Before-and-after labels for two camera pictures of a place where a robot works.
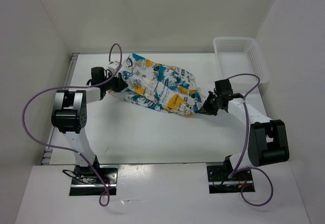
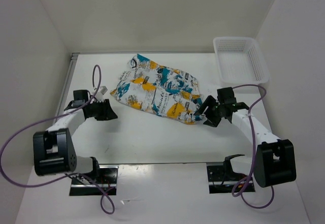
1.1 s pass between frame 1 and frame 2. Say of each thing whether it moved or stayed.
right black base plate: stayed
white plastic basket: stayed
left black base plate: stayed
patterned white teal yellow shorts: moved
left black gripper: moved
